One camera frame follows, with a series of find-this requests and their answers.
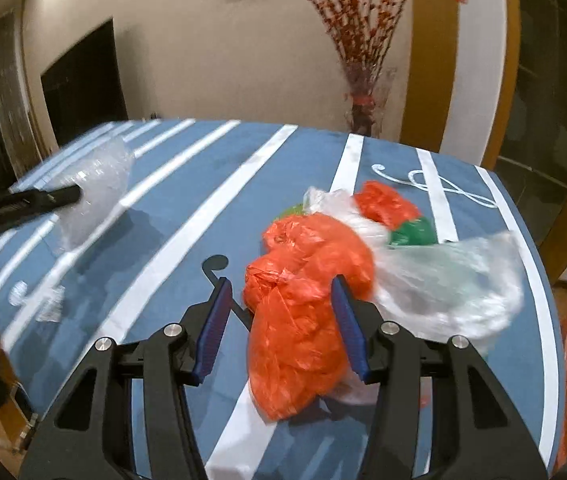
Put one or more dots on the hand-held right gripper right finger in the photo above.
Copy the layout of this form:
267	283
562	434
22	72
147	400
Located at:
349	332

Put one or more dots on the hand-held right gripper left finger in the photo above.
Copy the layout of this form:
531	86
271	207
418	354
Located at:
211	332

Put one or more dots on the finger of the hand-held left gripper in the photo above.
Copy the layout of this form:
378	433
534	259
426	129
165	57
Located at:
43	197

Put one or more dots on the clear plastic bag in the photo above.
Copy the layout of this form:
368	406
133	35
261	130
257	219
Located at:
98	185

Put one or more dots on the large orange plastic bag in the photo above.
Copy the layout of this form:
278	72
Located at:
293	340

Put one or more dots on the large translucent white plastic bag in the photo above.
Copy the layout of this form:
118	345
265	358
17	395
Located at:
453	285

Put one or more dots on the black television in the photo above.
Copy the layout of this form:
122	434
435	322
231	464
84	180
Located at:
83	90

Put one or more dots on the green plastic bag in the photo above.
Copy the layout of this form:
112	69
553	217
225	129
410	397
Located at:
411	235

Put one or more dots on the small orange plastic bag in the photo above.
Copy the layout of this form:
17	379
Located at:
383	202

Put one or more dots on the blue white striped tablecloth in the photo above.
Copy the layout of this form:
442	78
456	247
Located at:
313	160

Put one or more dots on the glass vase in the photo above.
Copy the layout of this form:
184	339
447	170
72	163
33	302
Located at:
363	115

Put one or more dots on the red berry branches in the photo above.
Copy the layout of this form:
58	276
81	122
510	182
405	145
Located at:
358	25

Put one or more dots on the dark glass door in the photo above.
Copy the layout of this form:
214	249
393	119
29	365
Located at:
553	60

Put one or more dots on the wooden door frame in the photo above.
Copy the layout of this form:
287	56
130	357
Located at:
443	85

